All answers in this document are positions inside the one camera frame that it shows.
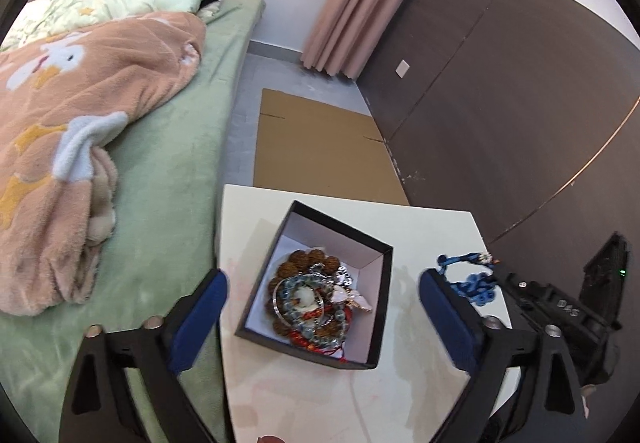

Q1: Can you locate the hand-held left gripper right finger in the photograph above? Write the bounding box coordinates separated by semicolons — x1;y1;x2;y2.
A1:
419;267;591;443

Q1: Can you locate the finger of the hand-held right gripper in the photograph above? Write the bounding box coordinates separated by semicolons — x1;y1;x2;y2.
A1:
492;262;538;309

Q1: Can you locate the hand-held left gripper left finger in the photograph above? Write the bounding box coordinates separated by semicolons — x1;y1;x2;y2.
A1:
57;268;231;443

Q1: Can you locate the blue knotted cord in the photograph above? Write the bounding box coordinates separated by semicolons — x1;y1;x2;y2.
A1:
436;250;498;306

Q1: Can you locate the silver bangle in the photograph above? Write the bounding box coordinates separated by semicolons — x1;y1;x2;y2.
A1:
271;273;331;324

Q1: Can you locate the blue grey bead bracelet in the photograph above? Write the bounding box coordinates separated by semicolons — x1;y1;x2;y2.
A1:
277;273;351;349

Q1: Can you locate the pink white pendant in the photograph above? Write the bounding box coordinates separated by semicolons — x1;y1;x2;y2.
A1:
335;285;373;314

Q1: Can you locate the white round charm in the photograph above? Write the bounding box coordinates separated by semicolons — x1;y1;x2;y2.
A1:
295;288;321;311

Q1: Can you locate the red cord bracelet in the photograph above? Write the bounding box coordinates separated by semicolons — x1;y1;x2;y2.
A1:
285;303;353;364

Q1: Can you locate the brown bead bracelet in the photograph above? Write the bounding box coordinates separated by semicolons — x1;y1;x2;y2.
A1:
270;248;351;339

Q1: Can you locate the black jewelry box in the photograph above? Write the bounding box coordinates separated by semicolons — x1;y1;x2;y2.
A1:
235;200;395;370

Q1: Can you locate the bed with green sheet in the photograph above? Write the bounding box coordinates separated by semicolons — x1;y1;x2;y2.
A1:
0;0;266;443

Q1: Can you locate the dark brown wardrobe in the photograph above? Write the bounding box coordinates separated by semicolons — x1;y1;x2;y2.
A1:
352;0;640;274

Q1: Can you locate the flat cardboard sheet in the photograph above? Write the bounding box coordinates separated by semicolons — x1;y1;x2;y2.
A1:
252;88;411;206

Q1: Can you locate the peach floral blanket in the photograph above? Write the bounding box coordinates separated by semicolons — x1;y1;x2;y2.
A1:
0;12;208;316

